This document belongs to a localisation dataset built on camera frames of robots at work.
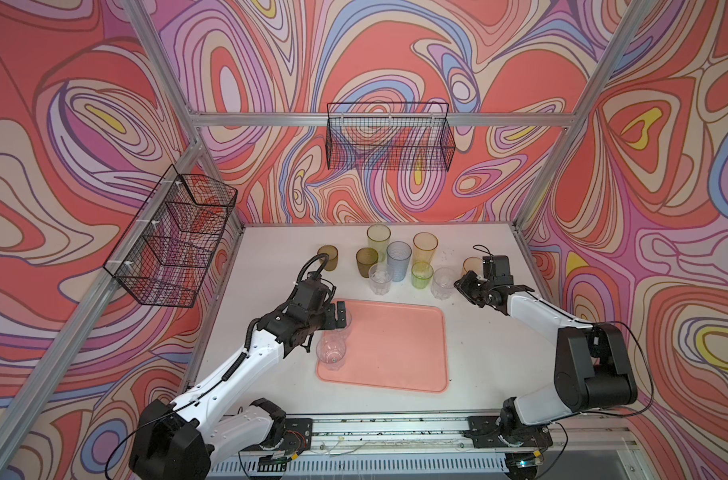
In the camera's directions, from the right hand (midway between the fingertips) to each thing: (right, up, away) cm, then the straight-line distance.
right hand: (457, 289), depth 93 cm
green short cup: (-10, +4, +7) cm, 13 cm away
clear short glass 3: (-24, +4, +9) cm, 26 cm away
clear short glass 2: (-35, -12, -6) cm, 38 cm away
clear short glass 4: (-3, +2, +6) cm, 7 cm away
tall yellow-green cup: (-25, +17, +5) cm, 31 cm away
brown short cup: (-40, +11, +7) cm, 42 cm away
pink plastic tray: (-18, -17, -3) cm, 25 cm away
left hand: (-38, -4, -11) cm, 40 cm away
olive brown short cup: (-29, +10, +7) cm, 31 cm away
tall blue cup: (-18, +11, +9) cm, 23 cm away
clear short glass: (-39, -16, -8) cm, 43 cm away
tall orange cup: (-10, +15, +3) cm, 18 cm away
